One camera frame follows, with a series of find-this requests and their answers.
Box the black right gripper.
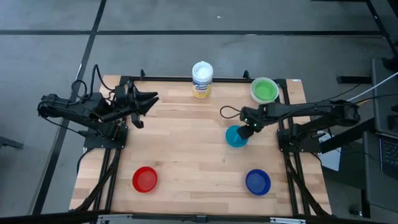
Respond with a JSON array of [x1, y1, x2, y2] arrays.
[[237, 106, 266, 141]]

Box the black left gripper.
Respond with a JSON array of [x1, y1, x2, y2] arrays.
[[114, 83, 160, 116]]

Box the teal plastic bowl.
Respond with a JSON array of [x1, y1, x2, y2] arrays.
[[224, 124, 249, 149]]

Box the green plastic bowl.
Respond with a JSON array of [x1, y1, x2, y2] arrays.
[[250, 77, 280, 105]]

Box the blue plastic bowl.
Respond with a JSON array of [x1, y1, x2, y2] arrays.
[[245, 169, 272, 197]]

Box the white yellow wipes canister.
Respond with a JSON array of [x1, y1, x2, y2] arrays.
[[191, 60, 215, 100]]

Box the red plastic bowl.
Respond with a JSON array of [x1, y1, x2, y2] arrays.
[[132, 166, 159, 194]]

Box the white paper sheet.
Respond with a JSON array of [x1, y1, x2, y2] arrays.
[[316, 132, 342, 172]]

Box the black crossbar with silver brackets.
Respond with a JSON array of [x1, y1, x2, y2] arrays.
[[0, 210, 398, 224]]

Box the black metal floor bar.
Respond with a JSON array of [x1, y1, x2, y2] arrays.
[[336, 75, 373, 85]]

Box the dark stand foot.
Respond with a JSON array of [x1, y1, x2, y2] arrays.
[[0, 135, 25, 150]]

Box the black side desk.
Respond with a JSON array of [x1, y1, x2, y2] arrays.
[[320, 57, 398, 218]]

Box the dark laptop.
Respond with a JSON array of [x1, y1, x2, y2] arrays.
[[378, 136, 398, 182]]

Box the black right gripper cable loop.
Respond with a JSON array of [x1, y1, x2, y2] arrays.
[[220, 105, 243, 120]]

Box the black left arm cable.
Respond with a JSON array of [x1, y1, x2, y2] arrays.
[[70, 63, 115, 102]]

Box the black aluminium table frame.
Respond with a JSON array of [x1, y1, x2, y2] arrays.
[[74, 69, 332, 218]]

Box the white cable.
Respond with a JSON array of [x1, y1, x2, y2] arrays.
[[346, 71, 398, 103]]

